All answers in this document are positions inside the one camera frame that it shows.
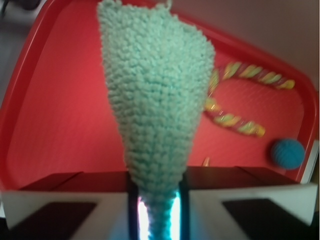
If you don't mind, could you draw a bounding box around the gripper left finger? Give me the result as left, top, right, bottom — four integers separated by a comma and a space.
0, 171, 138, 240

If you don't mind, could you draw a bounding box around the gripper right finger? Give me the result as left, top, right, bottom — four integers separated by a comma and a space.
180, 166, 318, 240

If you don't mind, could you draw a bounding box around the light blue cloth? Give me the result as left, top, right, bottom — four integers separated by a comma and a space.
97, 0, 215, 240

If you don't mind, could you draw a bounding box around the blue dimpled ball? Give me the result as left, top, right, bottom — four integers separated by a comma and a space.
270, 138, 305, 170

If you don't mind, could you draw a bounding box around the red plastic tray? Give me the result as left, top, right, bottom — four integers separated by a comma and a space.
0, 0, 319, 190

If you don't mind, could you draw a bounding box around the multicolour rope toy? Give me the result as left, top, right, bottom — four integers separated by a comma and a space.
203, 61, 296, 138

